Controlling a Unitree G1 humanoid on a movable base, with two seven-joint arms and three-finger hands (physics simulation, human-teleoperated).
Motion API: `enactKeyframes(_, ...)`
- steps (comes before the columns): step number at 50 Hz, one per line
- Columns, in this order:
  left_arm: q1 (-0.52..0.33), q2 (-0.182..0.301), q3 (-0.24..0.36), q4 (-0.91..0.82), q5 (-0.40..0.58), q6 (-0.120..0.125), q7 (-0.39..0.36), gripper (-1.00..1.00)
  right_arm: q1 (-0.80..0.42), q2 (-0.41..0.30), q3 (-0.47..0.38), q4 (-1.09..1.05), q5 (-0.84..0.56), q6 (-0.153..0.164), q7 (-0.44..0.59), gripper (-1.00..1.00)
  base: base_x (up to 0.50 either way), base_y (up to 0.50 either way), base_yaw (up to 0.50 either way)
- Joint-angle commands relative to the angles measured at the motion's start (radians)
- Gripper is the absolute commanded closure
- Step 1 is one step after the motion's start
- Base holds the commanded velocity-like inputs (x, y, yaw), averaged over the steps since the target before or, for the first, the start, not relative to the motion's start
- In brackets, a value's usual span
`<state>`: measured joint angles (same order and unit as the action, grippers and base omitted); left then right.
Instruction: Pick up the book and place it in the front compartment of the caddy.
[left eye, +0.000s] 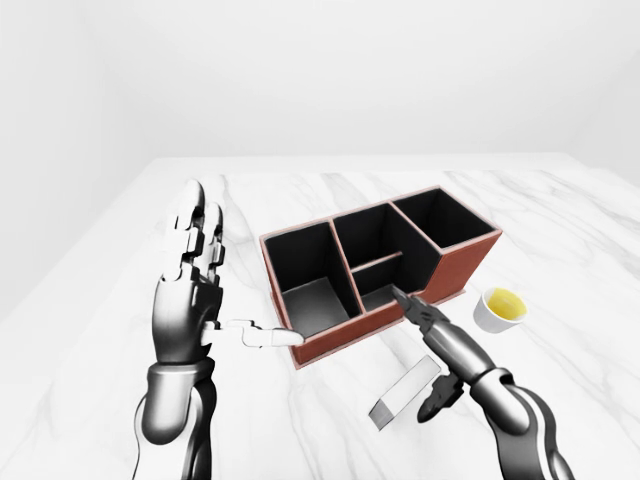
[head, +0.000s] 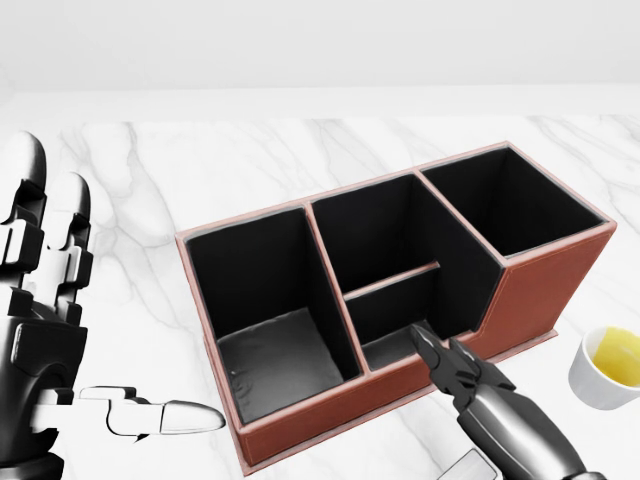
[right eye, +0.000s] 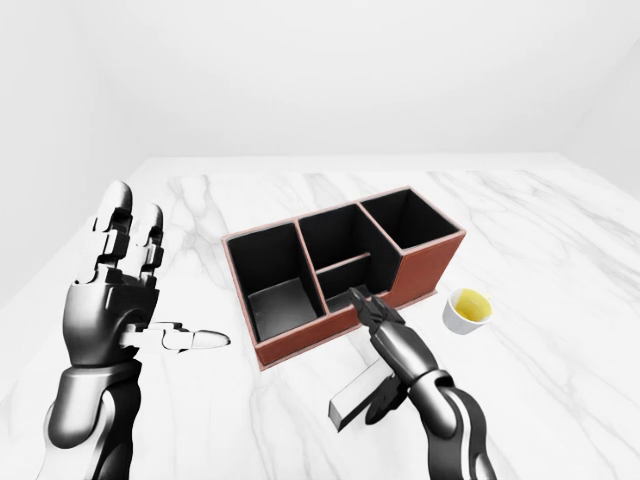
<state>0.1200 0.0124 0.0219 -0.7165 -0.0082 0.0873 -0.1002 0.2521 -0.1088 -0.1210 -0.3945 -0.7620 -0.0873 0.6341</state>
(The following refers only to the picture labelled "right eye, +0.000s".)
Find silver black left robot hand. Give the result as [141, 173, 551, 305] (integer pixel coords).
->
[62, 180, 232, 370]

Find white book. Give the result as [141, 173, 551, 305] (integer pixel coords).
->
[328, 361, 394, 433]

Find white cup with yellow liquid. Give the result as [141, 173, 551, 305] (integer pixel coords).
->
[442, 287, 495, 336]

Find red-brown desk caddy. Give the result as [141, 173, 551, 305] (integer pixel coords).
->
[221, 185, 468, 372]

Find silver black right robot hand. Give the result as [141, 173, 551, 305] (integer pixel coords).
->
[347, 286, 443, 426]

